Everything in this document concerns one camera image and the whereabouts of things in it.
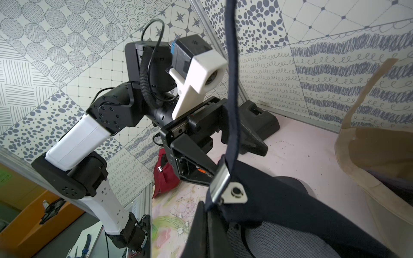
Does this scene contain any black plastic tool case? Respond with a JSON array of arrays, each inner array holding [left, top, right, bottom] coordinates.
[[239, 101, 280, 140]]

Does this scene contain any black cap with white logo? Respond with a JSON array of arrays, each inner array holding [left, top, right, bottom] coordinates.
[[182, 1, 394, 258]]

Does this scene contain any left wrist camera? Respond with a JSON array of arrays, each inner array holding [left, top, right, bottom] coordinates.
[[169, 34, 228, 119]]

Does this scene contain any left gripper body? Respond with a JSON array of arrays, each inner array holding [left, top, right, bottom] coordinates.
[[160, 97, 227, 186]]

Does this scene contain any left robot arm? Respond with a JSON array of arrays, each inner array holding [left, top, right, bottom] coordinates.
[[32, 35, 230, 258]]

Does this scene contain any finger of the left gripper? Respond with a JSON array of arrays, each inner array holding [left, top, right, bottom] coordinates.
[[170, 134, 217, 181], [220, 107, 268, 157]]

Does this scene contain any beige baseball cap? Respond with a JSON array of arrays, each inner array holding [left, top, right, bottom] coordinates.
[[335, 58, 413, 258]]

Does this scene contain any red baseball cap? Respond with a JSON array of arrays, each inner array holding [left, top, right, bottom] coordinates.
[[152, 148, 180, 198]]

